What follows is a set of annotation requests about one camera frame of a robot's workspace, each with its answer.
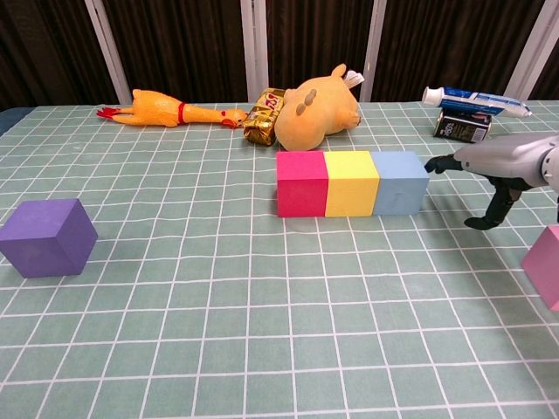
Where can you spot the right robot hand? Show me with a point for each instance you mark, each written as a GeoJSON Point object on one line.
{"type": "Point", "coordinates": [502, 161]}

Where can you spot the light blue foam cube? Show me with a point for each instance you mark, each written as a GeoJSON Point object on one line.
{"type": "Point", "coordinates": [397, 192]}

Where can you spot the pink foam cube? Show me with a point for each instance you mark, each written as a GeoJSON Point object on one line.
{"type": "Point", "coordinates": [546, 266]}

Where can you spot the yellow foam cube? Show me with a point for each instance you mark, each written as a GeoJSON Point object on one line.
{"type": "Point", "coordinates": [349, 192]}

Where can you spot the magenta foam cube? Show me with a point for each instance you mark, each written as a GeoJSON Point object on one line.
{"type": "Point", "coordinates": [301, 192]}

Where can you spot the small black carton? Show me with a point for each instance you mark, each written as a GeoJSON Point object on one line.
{"type": "Point", "coordinates": [458, 128]}

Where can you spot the white blue toothpaste tube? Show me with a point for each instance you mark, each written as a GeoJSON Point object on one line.
{"type": "Point", "coordinates": [480, 102]}

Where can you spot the yellow plush toy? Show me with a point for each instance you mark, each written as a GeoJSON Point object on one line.
{"type": "Point", "coordinates": [314, 118]}

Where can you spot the gold snack packet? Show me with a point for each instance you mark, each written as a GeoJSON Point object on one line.
{"type": "Point", "coordinates": [262, 126]}

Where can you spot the green checked tablecloth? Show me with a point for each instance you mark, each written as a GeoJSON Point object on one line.
{"type": "Point", "coordinates": [262, 305]}

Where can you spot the yellow rubber chicken toy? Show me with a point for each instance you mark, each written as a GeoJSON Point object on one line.
{"type": "Point", "coordinates": [153, 109]}

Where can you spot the purple foam cube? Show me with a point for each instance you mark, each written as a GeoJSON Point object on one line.
{"type": "Point", "coordinates": [43, 244]}

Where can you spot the blue table pad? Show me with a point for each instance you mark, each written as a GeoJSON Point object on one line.
{"type": "Point", "coordinates": [8, 120]}

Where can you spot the white partition frame post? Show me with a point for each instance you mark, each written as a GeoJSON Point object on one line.
{"type": "Point", "coordinates": [374, 43]}
{"type": "Point", "coordinates": [255, 43]}
{"type": "Point", "coordinates": [532, 43]}
{"type": "Point", "coordinates": [105, 43]}

